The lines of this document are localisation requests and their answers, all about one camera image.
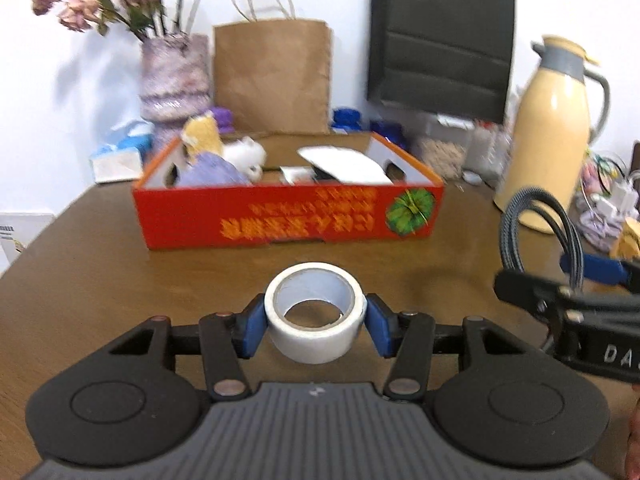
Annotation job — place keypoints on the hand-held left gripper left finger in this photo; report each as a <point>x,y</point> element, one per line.
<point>252,330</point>

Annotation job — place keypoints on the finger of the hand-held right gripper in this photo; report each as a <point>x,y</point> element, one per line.
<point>600,267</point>
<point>525,290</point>

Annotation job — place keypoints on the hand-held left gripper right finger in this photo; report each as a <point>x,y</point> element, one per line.
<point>380,327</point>

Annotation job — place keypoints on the white tape roll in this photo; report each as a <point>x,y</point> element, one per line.
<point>310,345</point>

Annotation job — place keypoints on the red cardboard box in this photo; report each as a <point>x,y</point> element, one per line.
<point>300,217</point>

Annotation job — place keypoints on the purple woven cloth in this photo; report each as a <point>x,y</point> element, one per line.
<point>212,170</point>

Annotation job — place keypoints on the white printed carton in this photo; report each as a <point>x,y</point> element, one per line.
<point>350,165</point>

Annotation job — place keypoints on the yellow and white plush toy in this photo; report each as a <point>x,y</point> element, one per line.
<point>202,135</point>

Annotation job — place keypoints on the yellow mug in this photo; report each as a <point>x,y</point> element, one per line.
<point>631,240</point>

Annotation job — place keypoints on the white power charger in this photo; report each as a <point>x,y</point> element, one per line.
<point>612,205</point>

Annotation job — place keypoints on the pink trinkets in clear bag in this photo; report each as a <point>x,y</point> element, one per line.
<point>597,170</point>

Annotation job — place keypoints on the small white lid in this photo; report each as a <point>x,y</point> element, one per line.
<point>470,176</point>

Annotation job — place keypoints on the clear plastic container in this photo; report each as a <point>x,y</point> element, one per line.
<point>487,150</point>

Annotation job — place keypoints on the yellow thermos jug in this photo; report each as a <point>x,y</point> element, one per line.
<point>545,125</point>

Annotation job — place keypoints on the clear container with grains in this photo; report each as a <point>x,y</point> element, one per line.
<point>442,155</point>

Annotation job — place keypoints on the blue lid bottle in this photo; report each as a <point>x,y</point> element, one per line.
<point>346,119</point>
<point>387,131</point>

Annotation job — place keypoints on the purple lid bottle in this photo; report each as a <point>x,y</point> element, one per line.
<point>221,119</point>

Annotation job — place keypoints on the blue tissue box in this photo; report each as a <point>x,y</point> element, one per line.
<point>117,162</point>

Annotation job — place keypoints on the brown paper bag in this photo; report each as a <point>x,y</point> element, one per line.
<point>270,75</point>

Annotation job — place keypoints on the purple textured vase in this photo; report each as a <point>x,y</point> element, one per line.
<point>172,80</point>

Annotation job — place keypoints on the black paper bag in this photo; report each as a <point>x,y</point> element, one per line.
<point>440,35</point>

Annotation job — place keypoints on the dried pink flowers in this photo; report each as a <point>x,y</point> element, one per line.
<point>75,12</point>

